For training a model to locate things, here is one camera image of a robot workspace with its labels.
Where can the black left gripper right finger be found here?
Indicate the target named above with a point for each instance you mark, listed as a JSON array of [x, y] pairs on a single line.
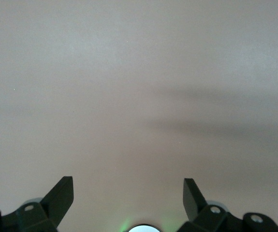
[[196, 205]]

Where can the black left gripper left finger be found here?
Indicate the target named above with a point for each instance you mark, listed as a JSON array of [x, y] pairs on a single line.
[[54, 205]]

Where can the brown table cover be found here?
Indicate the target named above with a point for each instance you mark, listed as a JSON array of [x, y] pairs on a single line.
[[138, 96]]

